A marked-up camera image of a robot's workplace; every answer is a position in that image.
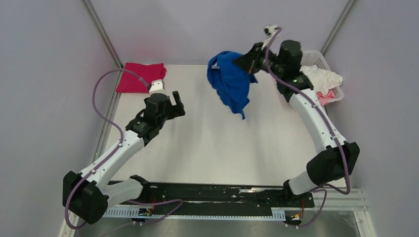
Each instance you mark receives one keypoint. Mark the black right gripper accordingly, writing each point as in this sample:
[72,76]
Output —
[248,61]

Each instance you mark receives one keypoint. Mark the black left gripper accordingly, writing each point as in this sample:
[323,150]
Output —
[176,110]

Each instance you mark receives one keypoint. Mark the blue t-shirt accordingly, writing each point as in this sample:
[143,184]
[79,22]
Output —
[231,83]

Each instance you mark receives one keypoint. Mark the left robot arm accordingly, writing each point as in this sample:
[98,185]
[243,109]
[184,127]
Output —
[88,193]

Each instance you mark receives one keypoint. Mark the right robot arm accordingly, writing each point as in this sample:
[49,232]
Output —
[336,157]

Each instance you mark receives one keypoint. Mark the white plastic laundry basket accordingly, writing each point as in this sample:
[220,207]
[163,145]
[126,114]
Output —
[312,57]

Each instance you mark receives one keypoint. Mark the white crumpled t-shirt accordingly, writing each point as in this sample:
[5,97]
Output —
[321,79]

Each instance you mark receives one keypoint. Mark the pink crumpled t-shirt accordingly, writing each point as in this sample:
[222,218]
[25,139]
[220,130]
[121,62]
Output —
[325,98]

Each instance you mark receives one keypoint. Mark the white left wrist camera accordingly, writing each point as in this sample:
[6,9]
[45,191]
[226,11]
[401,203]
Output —
[157,86]

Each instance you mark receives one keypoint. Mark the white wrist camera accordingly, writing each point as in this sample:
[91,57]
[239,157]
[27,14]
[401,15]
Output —
[157,86]
[269,30]

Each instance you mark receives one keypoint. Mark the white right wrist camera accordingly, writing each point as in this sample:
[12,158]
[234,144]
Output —
[269,30]

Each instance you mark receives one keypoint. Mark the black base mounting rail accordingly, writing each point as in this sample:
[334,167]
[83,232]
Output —
[209,199]

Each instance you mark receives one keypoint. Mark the white slotted cable duct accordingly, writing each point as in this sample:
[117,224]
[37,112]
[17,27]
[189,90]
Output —
[134,212]

